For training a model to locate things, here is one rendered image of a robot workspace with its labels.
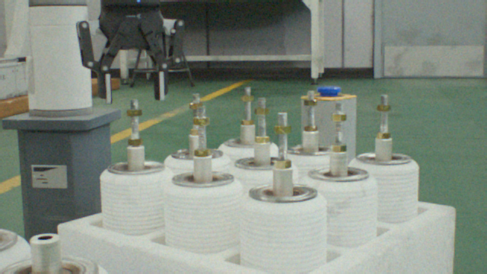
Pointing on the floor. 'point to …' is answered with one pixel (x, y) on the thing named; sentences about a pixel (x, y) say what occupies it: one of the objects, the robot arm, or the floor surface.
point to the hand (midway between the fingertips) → (133, 91)
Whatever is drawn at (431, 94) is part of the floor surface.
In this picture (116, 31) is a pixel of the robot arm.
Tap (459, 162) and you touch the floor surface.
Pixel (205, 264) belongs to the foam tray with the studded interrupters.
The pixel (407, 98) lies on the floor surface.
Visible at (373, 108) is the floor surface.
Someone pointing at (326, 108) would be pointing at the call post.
